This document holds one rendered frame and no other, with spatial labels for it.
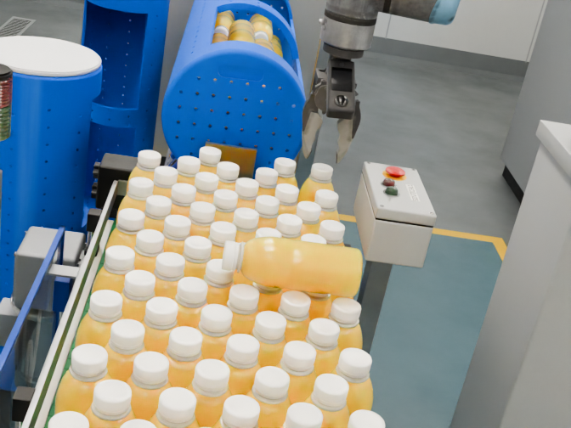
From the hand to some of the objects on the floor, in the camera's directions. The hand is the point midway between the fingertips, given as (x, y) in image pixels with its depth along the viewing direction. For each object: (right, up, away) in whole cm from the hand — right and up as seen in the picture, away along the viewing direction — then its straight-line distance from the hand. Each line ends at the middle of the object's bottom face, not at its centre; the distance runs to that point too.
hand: (323, 155), depth 156 cm
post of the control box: (-6, -104, +40) cm, 111 cm away
